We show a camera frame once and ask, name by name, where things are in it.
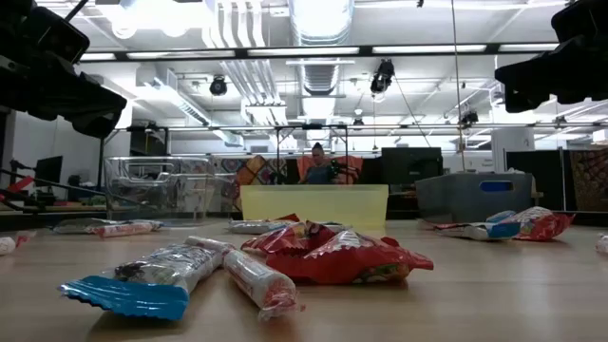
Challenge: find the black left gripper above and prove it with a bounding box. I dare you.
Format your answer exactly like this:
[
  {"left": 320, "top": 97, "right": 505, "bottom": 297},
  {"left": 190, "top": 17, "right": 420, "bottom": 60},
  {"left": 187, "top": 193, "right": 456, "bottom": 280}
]
[{"left": 0, "top": 49, "right": 128, "bottom": 140}]

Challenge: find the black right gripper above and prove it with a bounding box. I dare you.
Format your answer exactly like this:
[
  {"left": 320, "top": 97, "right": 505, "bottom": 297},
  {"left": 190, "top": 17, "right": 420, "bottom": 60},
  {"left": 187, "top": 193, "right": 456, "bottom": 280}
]
[{"left": 493, "top": 32, "right": 608, "bottom": 114}]

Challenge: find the white cabinet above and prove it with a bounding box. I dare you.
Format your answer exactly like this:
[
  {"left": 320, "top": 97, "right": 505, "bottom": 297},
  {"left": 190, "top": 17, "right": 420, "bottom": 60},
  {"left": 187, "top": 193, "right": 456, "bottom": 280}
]
[{"left": 491, "top": 127, "right": 536, "bottom": 175}]

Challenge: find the small black monitor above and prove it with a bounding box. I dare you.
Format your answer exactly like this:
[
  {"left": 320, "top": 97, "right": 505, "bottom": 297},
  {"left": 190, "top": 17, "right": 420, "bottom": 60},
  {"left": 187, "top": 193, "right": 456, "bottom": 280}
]
[{"left": 33, "top": 155, "right": 64, "bottom": 188}]

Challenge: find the clear plastic bin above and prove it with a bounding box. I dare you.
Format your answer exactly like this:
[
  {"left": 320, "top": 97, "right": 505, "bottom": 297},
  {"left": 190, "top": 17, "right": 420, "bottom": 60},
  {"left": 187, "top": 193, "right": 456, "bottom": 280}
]
[{"left": 103, "top": 155, "right": 224, "bottom": 227}]

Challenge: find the dark partition panel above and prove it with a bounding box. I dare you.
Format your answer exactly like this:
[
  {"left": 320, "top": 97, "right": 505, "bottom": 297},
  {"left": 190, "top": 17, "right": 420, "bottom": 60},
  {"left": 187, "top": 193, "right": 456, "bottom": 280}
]
[{"left": 505, "top": 149, "right": 571, "bottom": 213}]

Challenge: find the red bar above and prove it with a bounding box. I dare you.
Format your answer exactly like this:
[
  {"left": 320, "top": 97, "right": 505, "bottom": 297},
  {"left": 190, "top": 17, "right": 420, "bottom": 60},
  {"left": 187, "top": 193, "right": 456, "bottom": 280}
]
[{"left": 0, "top": 175, "right": 37, "bottom": 203}]

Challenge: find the brown patterned cloth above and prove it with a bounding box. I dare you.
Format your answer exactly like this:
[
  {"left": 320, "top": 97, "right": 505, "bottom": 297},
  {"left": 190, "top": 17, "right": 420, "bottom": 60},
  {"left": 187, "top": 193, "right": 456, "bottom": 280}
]
[{"left": 569, "top": 147, "right": 608, "bottom": 213}]

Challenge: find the large black monitor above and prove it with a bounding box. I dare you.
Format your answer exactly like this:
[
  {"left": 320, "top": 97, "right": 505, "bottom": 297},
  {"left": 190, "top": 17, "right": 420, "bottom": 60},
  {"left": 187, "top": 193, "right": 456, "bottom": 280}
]
[{"left": 380, "top": 146, "right": 444, "bottom": 186}]

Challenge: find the white ceiling pipe bundle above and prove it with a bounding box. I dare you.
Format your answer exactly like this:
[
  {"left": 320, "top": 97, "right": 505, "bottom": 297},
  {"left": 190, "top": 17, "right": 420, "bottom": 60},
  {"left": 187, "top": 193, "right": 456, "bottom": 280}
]
[{"left": 203, "top": 0, "right": 289, "bottom": 125}]

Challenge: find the black rig beam with lights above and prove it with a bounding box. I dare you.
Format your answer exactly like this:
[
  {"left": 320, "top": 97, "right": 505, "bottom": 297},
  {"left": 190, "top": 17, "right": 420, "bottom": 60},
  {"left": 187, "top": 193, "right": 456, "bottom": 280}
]
[{"left": 78, "top": 43, "right": 561, "bottom": 64}]

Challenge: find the colourful patterned quilt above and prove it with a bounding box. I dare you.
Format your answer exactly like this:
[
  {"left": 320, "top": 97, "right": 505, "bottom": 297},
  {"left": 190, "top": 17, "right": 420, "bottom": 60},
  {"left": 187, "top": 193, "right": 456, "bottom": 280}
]
[{"left": 211, "top": 154, "right": 289, "bottom": 213}]

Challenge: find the orange cloth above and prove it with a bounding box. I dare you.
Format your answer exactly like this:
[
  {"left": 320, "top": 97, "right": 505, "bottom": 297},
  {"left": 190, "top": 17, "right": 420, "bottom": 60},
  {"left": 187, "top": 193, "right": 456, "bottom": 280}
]
[{"left": 296, "top": 155, "right": 365, "bottom": 185}]

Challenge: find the person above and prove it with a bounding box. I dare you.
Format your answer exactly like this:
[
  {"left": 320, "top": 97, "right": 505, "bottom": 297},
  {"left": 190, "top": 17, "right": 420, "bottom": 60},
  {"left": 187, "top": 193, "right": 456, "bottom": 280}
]
[{"left": 297, "top": 141, "right": 342, "bottom": 185}]

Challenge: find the yellow plastic bin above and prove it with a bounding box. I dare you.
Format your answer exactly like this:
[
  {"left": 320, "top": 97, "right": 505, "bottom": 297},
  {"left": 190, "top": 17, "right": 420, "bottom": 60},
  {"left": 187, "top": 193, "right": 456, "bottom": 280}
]
[{"left": 239, "top": 183, "right": 390, "bottom": 229}]

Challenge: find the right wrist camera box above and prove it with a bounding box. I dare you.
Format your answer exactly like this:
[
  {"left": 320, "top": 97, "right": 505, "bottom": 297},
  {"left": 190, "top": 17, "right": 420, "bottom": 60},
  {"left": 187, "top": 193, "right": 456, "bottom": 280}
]
[{"left": 550, "top": 0, "right": 608, "bottom": 44}]

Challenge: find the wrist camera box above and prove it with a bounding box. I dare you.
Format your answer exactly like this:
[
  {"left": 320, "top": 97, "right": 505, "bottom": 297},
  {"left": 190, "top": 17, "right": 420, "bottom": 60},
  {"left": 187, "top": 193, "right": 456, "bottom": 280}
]
[
  {"left": 550, "top": 0, "right": 608, "bottom": 44},
  {"left": 26, "top": 4, "right": 91, "bottom": 66}
]

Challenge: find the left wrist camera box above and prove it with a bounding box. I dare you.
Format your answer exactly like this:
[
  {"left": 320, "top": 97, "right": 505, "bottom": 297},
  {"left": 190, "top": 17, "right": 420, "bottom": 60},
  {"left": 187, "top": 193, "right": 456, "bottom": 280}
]
[{"left": 26, "top": 4, "right": 91, "bottom": 66}]

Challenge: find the thin hanging cable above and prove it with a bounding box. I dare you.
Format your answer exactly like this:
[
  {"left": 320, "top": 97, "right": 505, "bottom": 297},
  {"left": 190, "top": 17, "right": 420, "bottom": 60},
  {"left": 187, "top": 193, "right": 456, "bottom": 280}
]
[{"left": 449, "top": 0, "right": 466, "bottom": 173}]

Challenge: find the white rectangular air duct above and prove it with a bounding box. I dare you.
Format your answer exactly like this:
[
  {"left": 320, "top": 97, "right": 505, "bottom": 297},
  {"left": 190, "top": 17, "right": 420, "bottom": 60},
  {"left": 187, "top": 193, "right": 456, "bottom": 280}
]
[{"left": 135, "top": 64, "right": 243, "bottom": 146}]

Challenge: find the black scaffold frame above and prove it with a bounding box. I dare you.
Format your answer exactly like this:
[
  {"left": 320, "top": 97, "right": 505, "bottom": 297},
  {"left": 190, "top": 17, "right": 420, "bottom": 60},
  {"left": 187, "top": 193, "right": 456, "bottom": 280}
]
[{"left": 97, "top": 122, "right": 608, "bottom": 191}]

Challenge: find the silver ventilation duct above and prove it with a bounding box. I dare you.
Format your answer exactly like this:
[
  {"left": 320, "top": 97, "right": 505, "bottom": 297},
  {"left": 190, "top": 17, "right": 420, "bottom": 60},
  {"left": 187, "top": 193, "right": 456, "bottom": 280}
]
[{"left": 287, "top": 0, "right": 355, "bottom": 96}]

